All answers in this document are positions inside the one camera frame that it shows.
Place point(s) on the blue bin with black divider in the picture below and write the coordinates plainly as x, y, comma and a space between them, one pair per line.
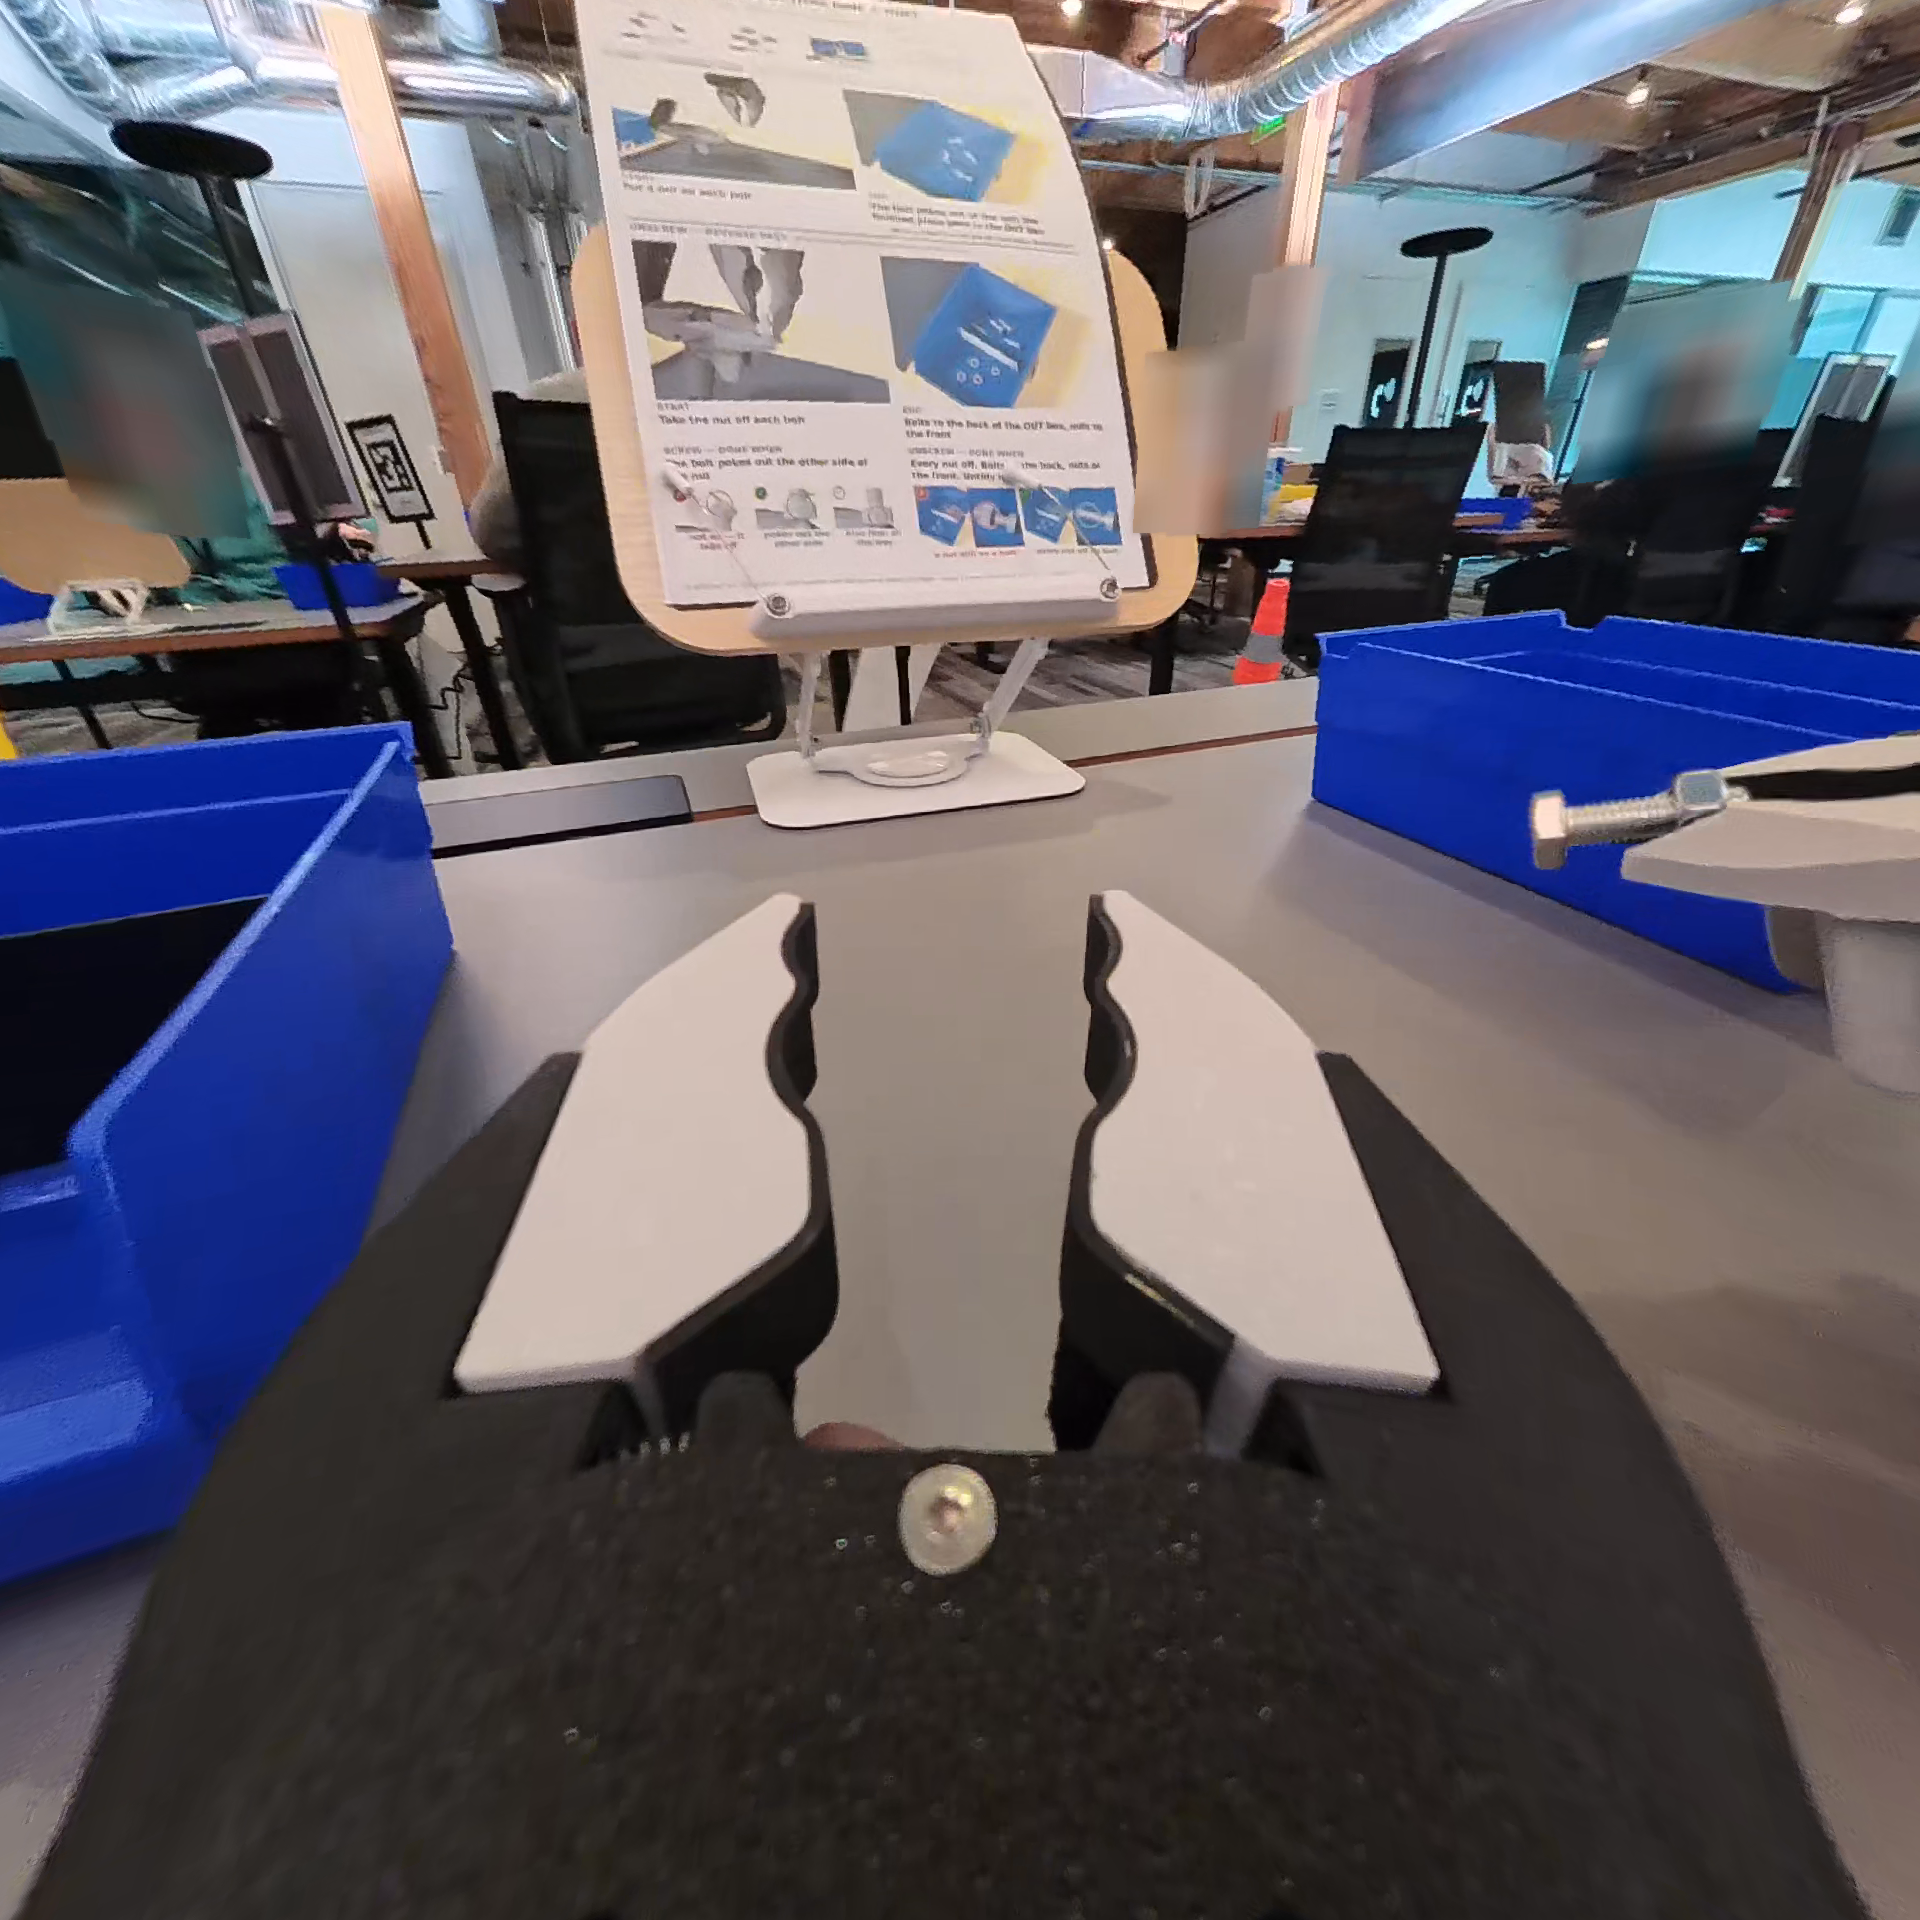
273, 1141

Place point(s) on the black mesh office chair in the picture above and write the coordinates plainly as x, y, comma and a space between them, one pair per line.
1381, 540

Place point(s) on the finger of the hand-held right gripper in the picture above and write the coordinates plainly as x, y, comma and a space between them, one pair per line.
1800, 863
1831, 771

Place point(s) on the black flat pad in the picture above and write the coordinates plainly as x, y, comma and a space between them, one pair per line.
556, 816

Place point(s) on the blue plastic bin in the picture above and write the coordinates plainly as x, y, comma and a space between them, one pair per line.
1501, 751

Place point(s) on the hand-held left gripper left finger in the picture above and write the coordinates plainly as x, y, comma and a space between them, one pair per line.
647, 1187

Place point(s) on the black floor lamp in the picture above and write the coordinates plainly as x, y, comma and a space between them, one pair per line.
187, 151
1447, 241

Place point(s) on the steel hex bolt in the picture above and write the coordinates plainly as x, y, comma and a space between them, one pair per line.
1606, 817

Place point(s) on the printed tag sign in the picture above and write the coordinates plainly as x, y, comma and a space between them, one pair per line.
396, 471

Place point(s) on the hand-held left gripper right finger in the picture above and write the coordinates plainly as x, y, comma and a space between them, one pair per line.
1247, 1187

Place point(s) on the wooden background desk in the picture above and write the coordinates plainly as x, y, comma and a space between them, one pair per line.
211, 623

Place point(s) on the black monitor on stand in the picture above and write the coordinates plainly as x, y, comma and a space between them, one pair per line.
286, 420

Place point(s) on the instruction board on white stand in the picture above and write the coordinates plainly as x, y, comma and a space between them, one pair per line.
871, 301
74, 534

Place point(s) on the orange traffic cone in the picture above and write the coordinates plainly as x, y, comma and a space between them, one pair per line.
1264, 621

